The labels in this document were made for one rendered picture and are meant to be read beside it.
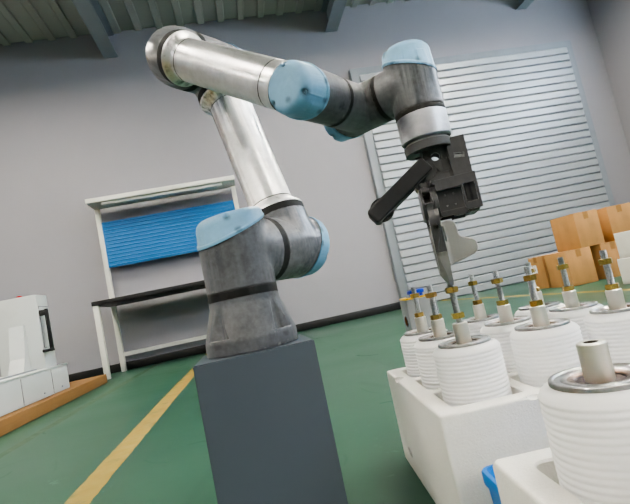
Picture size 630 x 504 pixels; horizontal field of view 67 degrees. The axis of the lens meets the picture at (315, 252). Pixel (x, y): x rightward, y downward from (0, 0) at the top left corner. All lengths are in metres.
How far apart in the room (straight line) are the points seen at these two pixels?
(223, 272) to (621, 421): 0.55
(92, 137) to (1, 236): 1.49
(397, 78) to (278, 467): 0.59
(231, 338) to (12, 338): 3.35
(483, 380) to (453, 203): 0.25
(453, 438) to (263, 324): 0.31
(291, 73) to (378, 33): 6.25
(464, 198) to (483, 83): 6.31
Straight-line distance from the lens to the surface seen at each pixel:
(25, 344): 3.99
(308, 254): 0.86
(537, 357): 0.74
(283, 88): 0.68
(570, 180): 7.17
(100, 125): 6.30
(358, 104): 0.75
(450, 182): 0.70
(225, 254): 0.75
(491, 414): 0.68
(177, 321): 5.71
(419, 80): 0.74
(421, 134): 0.72
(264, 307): 0.75
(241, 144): 0.95
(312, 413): 0.73
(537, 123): 7.18
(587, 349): 0.43
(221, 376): 0.72
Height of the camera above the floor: 0.36
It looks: 5 degrees up
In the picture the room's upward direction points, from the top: 12 degrees counter-clockwise
